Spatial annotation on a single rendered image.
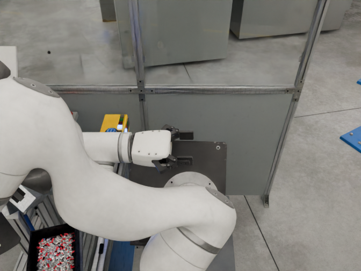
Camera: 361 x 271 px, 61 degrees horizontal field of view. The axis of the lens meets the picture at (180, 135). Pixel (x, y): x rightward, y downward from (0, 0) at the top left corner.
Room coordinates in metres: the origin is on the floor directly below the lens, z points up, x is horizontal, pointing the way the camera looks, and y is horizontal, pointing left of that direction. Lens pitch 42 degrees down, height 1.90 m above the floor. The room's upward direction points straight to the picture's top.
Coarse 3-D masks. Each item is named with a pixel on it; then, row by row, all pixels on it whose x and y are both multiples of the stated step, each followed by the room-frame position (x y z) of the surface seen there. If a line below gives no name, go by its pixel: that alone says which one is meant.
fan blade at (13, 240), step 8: (0, 216) 0.59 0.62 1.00; (0, 224) 0.57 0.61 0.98; (8, 224) 0.58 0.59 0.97; (0, 232) 0.55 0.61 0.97; (8, 232) 0.56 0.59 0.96; (16, 232) 0.56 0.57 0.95; (8, 240) 0.53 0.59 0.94; (16, 240) 0.54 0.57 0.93; (0, 248) 0.51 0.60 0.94; (8, 248) 0.51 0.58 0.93
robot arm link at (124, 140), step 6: (126, 132) 0.62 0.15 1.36; (120, 138) 0.59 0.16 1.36; (126, 138) 0.59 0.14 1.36; (120, 144) 0.57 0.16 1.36; (126, 144) 0.57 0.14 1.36; (120, 150) 0.56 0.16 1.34; (126, 150) 0.56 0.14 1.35; (120, 156) 0.56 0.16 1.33; (126, 156) 0.56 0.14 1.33; (126, 162) 0.56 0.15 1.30
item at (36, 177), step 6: (36, 168) 0.65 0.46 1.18; (30, 174) 0.63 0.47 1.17; (36, 174) 0.63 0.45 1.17; (42, 174) 0.63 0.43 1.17; (48, 174) 0.63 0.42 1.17; (24, 180) 0.61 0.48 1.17; (30, 180) 0.61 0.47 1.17; (36, 180) 0.61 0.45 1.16; (42, 180) 0.61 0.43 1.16; (48, 180) 0.62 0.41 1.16; (24, 186) 0.60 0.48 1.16; (30, 186) 0.60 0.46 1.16; (36, 186) 0.60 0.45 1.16; (42, 186) 0.60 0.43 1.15; (48, 186) 0.60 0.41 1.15; (42, 192) 0.58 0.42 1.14
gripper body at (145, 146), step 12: (144, 132) 0.63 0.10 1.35; (156, 132) 0.63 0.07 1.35; (168, 132) 0.63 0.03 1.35; (132, 144) 0.58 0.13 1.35; (144, 144) 0.58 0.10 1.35; (156, 144) 0.58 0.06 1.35; (168, 144) 0.58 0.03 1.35; (132, 156) 0.55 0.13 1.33; (144, 156) 0.55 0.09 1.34; (156, 156) 0.54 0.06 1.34
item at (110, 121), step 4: (108, 116) 1.05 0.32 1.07; (112, 116) 1.05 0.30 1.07; (116, 116) 1.05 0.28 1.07; (124, 116) 1.05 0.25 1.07; (104, 120) 1.02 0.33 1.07; (108, 120) 1.02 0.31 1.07; (112, 120) 1.02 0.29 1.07; (116, 120) 1.02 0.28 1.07; (124, 120) 1.02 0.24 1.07; (104, 124) 1.00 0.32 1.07; (108, 124) 1.00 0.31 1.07; (112, 124) 1.00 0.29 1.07; (116, 124) 1.00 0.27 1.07; (124, 124) 1.00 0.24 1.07; (104, 128) 0.97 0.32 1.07; (116, 128) 0.97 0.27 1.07; (124, 128) 0.98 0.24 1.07; (128, 128) 1.05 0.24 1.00
